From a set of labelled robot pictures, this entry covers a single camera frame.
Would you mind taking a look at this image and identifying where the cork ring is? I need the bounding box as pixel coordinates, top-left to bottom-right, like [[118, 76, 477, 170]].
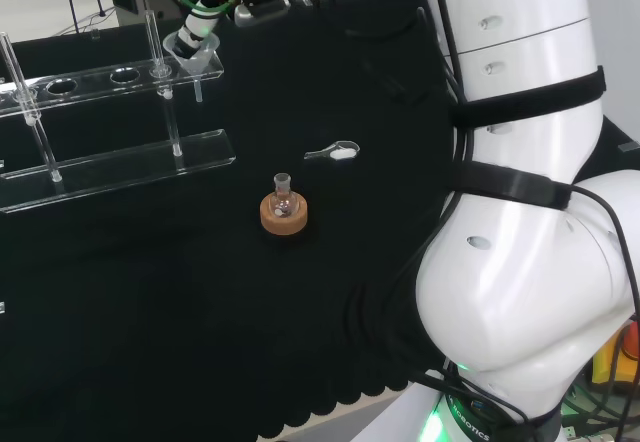
[[259, 191, 311, 237]]

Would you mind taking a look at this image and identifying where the small round-bottom glass flask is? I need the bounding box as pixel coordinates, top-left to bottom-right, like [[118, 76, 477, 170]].
[[269, 172, 300, 221]]

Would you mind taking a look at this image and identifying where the translucent plastic funnel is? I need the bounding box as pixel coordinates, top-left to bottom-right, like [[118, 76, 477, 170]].
[[163, 31, 222, 103]]

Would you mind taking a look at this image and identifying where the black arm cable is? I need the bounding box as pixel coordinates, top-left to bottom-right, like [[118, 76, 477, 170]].
[[567, 184, 640, 323]]

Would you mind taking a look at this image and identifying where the clear glass weighing funnel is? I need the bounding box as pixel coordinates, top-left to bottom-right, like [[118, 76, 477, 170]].
[[303, 139, 362, 163]]

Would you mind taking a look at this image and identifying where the yellow stop button box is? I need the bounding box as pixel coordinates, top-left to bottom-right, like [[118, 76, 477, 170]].
[[591, 320, 640, 389]]

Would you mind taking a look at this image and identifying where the clear acrylic funnel stand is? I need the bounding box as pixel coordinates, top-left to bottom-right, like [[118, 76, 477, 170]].
[[0, 9, 237, 214]]

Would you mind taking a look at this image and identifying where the black bench cloth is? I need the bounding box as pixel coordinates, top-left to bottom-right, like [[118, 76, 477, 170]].
[[0, 0, 640, 442]]

